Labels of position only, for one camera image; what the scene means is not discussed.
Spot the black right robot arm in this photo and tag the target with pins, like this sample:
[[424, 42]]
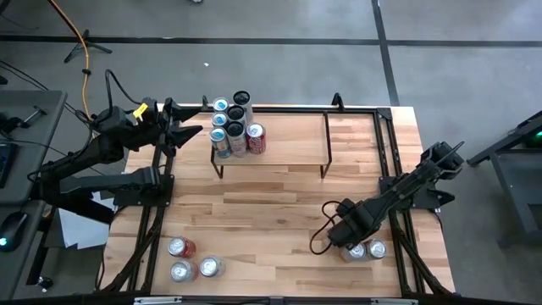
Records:
[[440, 159]]

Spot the wooden shelf black metal legs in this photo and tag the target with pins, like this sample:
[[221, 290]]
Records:
[[292, 146]]

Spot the blue silver Red Bull can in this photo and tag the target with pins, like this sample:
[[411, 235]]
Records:
[[219, 119], [218, 134], [220, 104]]

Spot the black computer mouse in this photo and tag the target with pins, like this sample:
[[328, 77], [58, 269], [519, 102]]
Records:
[[12, 229]]

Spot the tall white can black lid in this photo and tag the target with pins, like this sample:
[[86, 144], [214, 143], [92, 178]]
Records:
[[235, 112], [242, 98], [234, 128]]

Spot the black metal table frame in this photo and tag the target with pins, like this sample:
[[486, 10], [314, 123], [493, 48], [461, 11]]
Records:
[[383, 113]]

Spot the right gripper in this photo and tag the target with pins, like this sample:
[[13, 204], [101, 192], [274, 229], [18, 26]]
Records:
[[353, 222]]

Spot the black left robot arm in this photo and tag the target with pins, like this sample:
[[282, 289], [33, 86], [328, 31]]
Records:
[[76, 159]]

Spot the black desk clamp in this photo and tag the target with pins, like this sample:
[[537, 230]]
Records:
[[10, 123]]

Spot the white paper sheets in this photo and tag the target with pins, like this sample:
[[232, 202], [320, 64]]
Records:
[[82, 231]]

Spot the grey side desk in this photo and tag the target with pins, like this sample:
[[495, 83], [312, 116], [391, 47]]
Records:
[[29, 140]]

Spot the silver Diet Coke can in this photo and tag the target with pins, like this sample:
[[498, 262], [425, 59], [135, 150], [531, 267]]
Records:
[[208, 266], [357, 252], [181, 271], [377, 248]]

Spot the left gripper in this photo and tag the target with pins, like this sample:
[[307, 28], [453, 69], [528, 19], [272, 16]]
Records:
[[152, 127]]

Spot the black side stand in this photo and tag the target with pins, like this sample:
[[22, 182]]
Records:
[[508, 178]]

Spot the yellow tape tag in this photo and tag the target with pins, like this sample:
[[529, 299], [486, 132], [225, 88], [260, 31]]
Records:
[[139, 111]]

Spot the black tripod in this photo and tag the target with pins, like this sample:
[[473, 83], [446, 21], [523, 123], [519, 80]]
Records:
[[86, 43]]

